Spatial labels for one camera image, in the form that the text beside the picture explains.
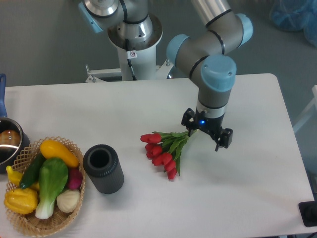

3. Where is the yellow bell pepper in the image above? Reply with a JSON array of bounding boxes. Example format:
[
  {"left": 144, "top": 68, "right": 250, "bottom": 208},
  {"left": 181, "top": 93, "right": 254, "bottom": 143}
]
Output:
[{"left": 4, "top": 188, "right": 38, "bottom": 215}]

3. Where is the black device at edge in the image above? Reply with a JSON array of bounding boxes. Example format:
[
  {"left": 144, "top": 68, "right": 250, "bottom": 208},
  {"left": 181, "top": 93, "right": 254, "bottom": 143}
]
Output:
[{"left": 298, "top": 201, "right": 317, "bottom": 227}]

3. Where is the yellow squash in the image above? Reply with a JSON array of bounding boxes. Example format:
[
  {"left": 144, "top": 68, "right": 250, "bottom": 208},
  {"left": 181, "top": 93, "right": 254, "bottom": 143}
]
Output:
[{"left": 40, "top": 139, "right": 79, "bottom": 168}]

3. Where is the green cucumber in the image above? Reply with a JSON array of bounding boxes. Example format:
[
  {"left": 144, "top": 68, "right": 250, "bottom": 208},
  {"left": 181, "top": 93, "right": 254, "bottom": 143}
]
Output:
[{"left": 19, "top": 152, "right": 46, "bottom": 189}]

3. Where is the blue handled steel pot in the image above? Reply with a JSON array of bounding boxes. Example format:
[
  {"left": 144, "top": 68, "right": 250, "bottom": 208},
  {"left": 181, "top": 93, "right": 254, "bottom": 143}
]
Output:
[{"left": 0, "top": 73, "right": 30, "bottom": 174}]

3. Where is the blue plastic bag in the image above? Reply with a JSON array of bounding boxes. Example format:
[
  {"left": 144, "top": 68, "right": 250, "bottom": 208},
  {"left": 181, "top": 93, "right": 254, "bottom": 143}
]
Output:
[{"left": 269, "top": 0, "right": 317, "bottom": 47}]

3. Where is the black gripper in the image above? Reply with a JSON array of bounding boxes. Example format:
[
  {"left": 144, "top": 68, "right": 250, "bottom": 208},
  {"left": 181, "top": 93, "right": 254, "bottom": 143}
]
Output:
[{"left": 181, "top": 108, "right": 233, "bottom": 152}]

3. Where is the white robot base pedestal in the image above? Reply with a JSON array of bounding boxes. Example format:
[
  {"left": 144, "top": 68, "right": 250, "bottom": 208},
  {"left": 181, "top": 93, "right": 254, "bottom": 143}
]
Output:
[{"left": 86, "top": 13, "right": 173, "bottom": 82}]

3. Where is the woven wicker basket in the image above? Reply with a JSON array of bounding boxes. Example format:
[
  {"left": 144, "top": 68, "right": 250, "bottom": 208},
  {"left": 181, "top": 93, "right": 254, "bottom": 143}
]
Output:
[{"left": 5, "top": 136, "right": 86, "bottom": 237}]

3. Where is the dark grey ribbed vase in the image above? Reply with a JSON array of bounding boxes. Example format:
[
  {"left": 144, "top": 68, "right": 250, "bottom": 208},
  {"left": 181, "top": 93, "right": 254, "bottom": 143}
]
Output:
[{"left": 83, "top": 144, "right": 124, "bottom": 194}]

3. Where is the magenta radish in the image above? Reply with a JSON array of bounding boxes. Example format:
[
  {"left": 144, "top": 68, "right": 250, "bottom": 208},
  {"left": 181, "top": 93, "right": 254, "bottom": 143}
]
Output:
[{"left": 66, "top": 169, "right": 83, "bottom": 190}]

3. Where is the white garlic bulb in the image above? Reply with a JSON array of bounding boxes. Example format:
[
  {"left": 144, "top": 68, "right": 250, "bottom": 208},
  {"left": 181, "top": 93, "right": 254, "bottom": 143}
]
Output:
[{"left": 56, "top": 189, "right": 80, "bottom": 213}]

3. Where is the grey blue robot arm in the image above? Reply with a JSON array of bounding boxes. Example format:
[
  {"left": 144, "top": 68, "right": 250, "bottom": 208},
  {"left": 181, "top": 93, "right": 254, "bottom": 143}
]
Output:
[{"left": 78, "top": 0, "right": 253, "bottom": 148}]

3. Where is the small yellow gourd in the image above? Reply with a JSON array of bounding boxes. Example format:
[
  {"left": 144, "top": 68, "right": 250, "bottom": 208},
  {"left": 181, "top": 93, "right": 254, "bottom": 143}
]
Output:
[{"left": 5, "top": 166, "right": 40, "bottom": 191}]

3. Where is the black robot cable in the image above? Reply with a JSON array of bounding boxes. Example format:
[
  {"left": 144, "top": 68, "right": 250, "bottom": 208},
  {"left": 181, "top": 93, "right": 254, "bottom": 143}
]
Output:
[{"left": 125, "top": 38, "right": 137, "bottom": 81}]

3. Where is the green bok choy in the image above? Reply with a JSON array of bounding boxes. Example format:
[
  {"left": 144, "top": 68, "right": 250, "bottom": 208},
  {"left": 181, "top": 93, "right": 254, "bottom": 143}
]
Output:
[{"left": 35, "top": 157, "right": 68, "bottom": 220}]

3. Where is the red tulip bouquet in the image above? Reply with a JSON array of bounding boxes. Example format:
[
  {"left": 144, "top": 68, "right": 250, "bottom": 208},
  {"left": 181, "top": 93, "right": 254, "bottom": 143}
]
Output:
[{"left": 140, "top": 131, "right": 190, "bottom": 180}]

